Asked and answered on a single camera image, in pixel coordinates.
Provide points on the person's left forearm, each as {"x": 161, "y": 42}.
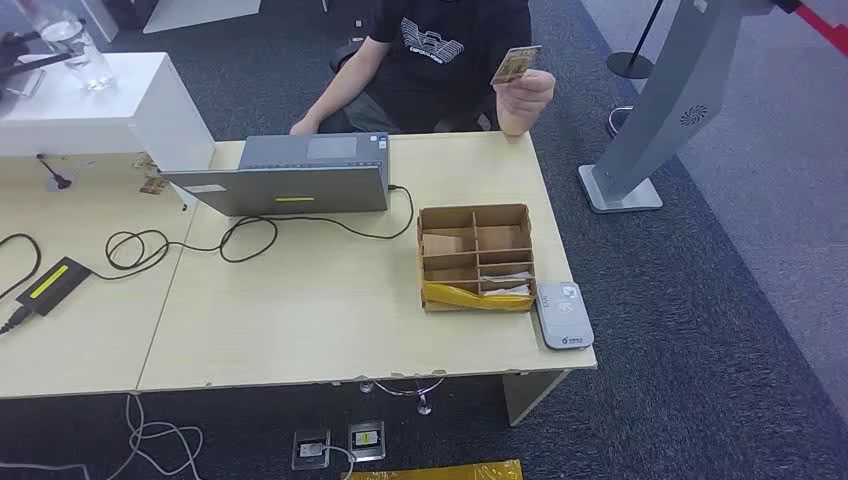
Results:
{"x": 513, "y": 126}

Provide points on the grey card reader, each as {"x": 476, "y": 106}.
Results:
{"x": 564, "y": 318}

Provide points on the grey kiosk stand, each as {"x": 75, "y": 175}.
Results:
{"x": 669, "y": 99}

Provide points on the person's right hand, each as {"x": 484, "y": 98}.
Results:
{"x": 305, "y": 127}

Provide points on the clear glass vase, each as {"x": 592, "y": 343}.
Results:
{"x": 79, "y": 53}

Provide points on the white pedestal box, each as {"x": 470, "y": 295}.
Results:
{"x": 119, "y": 112}

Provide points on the tan ID card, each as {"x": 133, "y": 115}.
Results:
{"x": 515, "y": 65}

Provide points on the black stand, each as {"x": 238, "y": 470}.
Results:
{"x": 20, "y": 60}

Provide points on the black office chair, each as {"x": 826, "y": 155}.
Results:
{"x": 344, "y": 56}

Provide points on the floor socket with yellow label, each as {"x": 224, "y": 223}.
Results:
{"x": 366, "y": 440}

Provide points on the red barrier belt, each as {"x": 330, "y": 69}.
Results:
{"x": 821, "y": 26}

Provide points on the black stanchion post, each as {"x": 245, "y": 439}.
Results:
{"x": 629, "y": 65}

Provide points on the person's left hand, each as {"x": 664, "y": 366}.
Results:
{"x": 526, "y": 93}

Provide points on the black power adapter yellow label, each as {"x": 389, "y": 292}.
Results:
{"x": 52, "y": 285}

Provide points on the person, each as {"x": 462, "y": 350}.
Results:
{"x": 430, "y": 86}

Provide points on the grey laptop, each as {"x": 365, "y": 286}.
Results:
{"x": 298, "y": 189}

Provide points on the silver floor socket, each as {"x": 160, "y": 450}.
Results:
{"x": 310, "y": 450}

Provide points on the white room key card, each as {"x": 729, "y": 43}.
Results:
{"x": 507, "y": 276}
{"x": 507, "y": 290}

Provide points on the wooden compartment organizer box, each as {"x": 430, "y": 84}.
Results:
{"x": 450, "y": 218}

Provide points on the yellow plastic strip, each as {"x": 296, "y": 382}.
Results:
{"x": 470, "y": 299}

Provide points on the small wooden ornament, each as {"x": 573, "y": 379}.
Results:
{"x": 154, "y": 186}
{"x": 144, "y": 162}

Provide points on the person's right forearm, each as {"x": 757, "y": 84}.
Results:
{"x": 338, "y": 93}

